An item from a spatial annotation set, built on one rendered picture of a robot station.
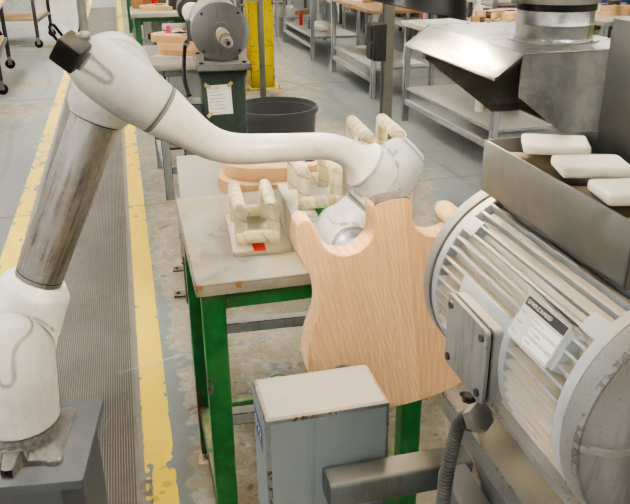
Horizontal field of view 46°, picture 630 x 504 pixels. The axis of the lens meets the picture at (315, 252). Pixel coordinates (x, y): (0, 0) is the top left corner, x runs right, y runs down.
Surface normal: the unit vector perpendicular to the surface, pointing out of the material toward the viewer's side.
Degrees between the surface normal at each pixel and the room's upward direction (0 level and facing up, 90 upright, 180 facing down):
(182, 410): 0
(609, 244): 90
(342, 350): 90
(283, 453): 90
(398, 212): 90
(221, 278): 0
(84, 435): 0
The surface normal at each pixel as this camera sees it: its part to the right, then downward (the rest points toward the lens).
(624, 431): 0.11, 0.37
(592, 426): -0.24, 0.33
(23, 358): 0.61, -0.03
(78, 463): -0.01, -0.92
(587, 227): -0.97, 0.11
